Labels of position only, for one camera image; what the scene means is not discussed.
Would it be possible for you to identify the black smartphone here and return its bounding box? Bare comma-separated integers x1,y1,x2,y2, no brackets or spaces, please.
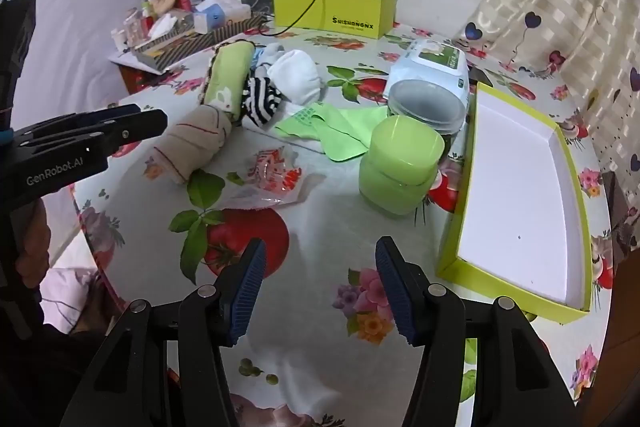
467,67,496,88

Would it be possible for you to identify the green shallow cardboard box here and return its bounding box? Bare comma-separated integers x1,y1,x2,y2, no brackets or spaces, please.
435,82,593,325

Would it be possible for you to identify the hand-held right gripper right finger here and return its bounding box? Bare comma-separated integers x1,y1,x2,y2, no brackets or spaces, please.
375,235,583,427

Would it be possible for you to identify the group of small bottles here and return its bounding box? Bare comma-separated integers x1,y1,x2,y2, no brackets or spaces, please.
111,6,152,51

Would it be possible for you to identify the floral fruit print tablecloth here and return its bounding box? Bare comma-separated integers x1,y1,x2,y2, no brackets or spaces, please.
72,19,619,427

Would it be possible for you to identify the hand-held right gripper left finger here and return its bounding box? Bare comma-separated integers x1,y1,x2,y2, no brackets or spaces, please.
60,237,268,427

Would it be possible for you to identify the green cloth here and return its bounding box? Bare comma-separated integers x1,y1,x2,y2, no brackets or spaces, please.
274,102,388,162

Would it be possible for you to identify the person's left hand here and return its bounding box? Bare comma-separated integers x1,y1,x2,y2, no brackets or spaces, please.
14,199,53,295

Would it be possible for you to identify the black white striped sock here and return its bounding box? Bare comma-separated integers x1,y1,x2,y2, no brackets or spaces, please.
242,76,284,128

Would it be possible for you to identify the red side table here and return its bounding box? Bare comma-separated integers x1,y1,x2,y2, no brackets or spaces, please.
117,62,152,96

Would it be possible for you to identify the wet wipes pack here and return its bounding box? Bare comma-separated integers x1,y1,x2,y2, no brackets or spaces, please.
390,39,472,108

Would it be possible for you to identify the white tissue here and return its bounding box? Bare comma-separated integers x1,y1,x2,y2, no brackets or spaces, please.
147,14,177,40

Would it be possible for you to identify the beige sock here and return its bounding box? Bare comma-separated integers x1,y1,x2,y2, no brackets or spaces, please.
152,104,234,186

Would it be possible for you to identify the clear red print plastic wrapper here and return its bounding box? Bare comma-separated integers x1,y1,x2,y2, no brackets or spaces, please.
220,146,314,210

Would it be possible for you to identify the white blue carton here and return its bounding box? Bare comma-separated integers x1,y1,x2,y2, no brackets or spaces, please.
192,0,252,34

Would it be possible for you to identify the clear plastic container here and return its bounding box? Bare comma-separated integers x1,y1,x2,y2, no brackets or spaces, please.
387,79,471,135

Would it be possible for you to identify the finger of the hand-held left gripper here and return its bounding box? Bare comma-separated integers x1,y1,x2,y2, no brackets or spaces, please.
22,109,169,158
14,103,143,140

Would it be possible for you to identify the green sock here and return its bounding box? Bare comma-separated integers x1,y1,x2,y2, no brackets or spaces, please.
200,42,256,128

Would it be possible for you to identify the green plastic container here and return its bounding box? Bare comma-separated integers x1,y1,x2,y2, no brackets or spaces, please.
357,114,446,219

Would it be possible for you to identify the brown patterned cloth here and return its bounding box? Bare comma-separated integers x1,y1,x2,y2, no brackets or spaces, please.
606,172,640,269

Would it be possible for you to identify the black yellow striped tray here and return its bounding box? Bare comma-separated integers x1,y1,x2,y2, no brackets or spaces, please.
134,13,267,74

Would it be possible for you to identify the beige heart print curtain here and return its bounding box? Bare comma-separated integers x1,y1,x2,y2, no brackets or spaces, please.
452,0,640,188

